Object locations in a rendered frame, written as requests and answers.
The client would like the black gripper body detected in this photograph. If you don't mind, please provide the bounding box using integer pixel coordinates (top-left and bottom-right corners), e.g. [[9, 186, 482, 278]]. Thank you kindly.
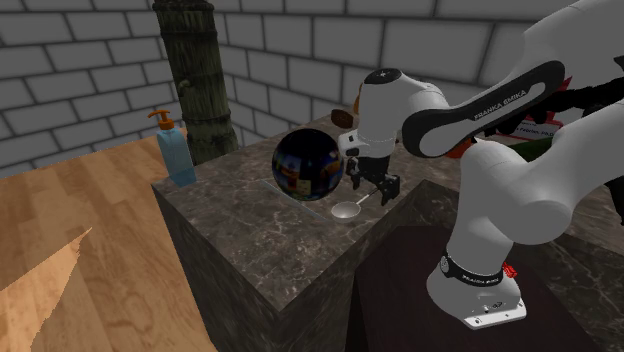
[[346, 155, 393, 185]]

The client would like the silver round spoon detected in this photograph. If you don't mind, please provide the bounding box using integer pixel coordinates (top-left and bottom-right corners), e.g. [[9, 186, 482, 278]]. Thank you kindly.
[[330, 187, 382, 224]]

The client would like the dark glossy patterned sphere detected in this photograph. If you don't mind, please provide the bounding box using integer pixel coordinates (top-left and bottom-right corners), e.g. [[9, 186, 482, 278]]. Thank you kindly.
[[270, 127, 346, 203]]

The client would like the brown oval object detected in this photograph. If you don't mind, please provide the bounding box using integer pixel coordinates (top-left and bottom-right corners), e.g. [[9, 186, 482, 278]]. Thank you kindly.
[[330, 108, 356, 130]]

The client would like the clear glass strip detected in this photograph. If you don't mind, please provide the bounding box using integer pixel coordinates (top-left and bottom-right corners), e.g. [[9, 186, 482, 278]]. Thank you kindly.
[[258, 178, 328, 222]]

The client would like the dark maroon robot stand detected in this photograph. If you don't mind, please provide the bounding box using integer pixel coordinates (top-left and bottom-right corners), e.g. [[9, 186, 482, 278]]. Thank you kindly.
[[344, 225, 602, 352]]

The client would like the white red green printed box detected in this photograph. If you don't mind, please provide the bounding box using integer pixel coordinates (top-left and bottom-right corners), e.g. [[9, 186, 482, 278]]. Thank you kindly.
[[497, 77, 574, 163]]

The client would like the blue soap dispenser orange pump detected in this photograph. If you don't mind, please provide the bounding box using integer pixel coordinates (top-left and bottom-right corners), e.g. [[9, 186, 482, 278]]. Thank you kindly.
[[147, 109, 198, 189]]

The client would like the dark green tree trunk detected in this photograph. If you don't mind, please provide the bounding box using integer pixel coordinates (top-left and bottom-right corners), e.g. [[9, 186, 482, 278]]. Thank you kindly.
[[151, 0, 241, 167]]

